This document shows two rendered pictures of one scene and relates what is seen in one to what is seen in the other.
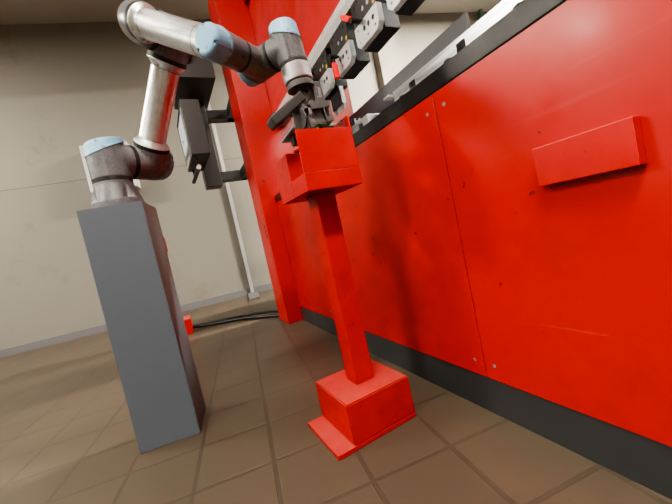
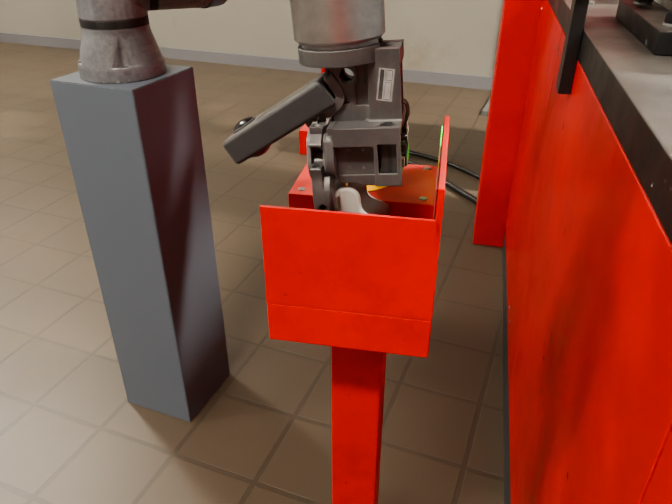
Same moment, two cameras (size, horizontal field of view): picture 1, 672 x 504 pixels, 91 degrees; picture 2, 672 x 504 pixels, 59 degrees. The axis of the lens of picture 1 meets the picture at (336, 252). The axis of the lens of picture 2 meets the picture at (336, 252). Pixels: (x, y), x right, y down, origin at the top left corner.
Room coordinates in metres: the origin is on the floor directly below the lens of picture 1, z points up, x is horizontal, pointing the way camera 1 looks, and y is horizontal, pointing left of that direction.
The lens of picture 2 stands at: (0.47, -0.31, 1.04)
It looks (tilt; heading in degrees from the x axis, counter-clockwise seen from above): 30 degrees down; 38
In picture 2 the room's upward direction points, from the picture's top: straight up
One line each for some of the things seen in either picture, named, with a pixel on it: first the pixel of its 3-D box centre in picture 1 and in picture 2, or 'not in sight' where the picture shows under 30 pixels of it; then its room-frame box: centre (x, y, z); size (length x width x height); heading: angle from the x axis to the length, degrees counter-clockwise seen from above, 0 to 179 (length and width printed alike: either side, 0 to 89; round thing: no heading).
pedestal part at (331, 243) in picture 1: (340, 287); (357, 455); (0.93, 0.01, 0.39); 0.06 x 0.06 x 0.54; 27
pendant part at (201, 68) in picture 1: (201, 125); not in sight; (2.50, 0.78, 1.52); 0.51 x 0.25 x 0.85; 27
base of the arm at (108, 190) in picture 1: (116, 194); (118, 44); (1.11, 0.67, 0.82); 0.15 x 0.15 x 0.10
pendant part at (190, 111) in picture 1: (192, 138); not in sight; (2.41, 0.83, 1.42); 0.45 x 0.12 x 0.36; 27
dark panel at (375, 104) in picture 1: (398, 118); not in sight; (1.96, -0.53, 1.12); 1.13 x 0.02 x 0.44; 24
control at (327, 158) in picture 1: (313, 162); (363, 222); (0.93, 0.01, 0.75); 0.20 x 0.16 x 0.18; 27
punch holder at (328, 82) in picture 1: (329, 75); not in sight; (1.56, -0.14, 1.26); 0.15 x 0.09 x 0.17; 24
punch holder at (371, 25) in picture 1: (374, 16); not in sight; (1.20, -0.31, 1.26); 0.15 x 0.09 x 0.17; 24
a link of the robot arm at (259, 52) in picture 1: (255, 63); not in sight; (0.91, 0.10, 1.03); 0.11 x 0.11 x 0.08; 60
